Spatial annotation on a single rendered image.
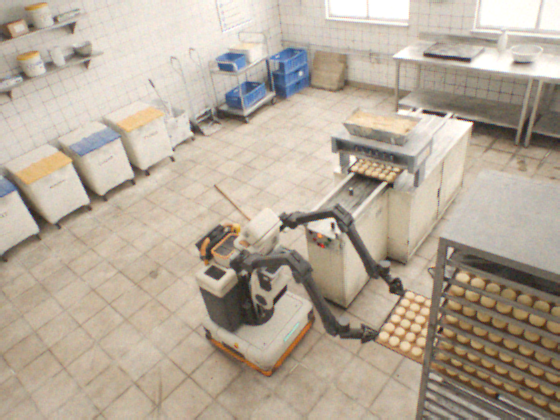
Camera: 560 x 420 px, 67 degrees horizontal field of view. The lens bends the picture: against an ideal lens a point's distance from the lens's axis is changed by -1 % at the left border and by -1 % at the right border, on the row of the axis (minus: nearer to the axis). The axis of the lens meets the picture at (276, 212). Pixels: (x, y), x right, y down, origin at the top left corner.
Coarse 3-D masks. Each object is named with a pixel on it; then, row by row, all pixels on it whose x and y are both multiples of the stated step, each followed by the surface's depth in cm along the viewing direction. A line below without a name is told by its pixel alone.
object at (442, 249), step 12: (444, 240) 149; (444, 252) 152; (444, 264) 156; (444, 276) 162; (432, 300) 169; (432, 312) 173; (432, 324) 177; (432, 336) 182; (432, 348) 189; (420, 384) 208; (420, 396) 214; (420, 408) 220
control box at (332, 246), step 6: (312, 228) 312; (312, 234) 314; (324, 234) 305; (330, 234) 304; (312, 240) 318; (318, 240) 313; (324, 240) 309; (336, 240) 304; (324, 246) 312; (330, 246) 308; (336, 246) 308
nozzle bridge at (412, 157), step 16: (336, 144) 349; (352, 144) 349; (368, 144) 328; (384, 144) 325; (416, 144) 319; (432, 144) 328; (384, 160) 331; (400, 160) 327; (416, 160) 312; (416, 176) 328
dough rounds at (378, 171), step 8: (360, 160) 360; (368, 160) 361; (352, 168) 352; (360, 168) 350; (368, 168) 350; (376, 168) 349; (384, 168) 348; (400, 168) 343; (376, 176) 341; (384, 176) 337; (392, 176) 337
